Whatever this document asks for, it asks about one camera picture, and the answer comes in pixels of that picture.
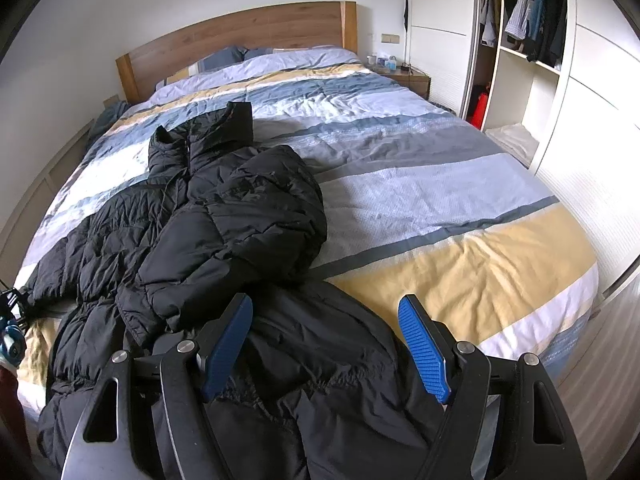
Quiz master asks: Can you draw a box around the row of hanging clothes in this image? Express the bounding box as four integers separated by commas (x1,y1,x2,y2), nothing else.
477,0,568,72

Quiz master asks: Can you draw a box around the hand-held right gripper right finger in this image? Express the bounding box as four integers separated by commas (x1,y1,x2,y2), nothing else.
398,294,587,480

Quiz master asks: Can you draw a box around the striped duvet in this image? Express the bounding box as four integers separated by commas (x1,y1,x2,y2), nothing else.
12,47,601,411

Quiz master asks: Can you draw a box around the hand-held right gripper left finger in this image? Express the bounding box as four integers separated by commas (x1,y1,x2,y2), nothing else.
60,292,254,480

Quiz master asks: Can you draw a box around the white wardrobe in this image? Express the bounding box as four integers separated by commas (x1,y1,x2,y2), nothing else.
404,0,640,301

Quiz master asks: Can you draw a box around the white folded cloth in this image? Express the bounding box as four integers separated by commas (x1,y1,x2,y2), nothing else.
487,124,541,166

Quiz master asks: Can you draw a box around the person's left forearm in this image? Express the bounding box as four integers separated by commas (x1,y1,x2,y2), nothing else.
0,366,25,461

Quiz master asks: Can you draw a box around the blue cloth heap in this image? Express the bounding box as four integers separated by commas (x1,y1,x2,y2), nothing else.
89,100,132,149

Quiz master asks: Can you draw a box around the wooden headboard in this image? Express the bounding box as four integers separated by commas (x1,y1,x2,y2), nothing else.
116,1,359,103

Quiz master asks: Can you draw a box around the black puffer jacket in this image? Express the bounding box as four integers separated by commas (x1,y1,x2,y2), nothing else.
22,101,451,480

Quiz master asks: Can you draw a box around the wooden nightstand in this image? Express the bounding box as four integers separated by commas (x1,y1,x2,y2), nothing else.
380,67,432,101

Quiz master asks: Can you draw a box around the red object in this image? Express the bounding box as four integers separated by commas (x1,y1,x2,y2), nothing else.
471,92,489,129

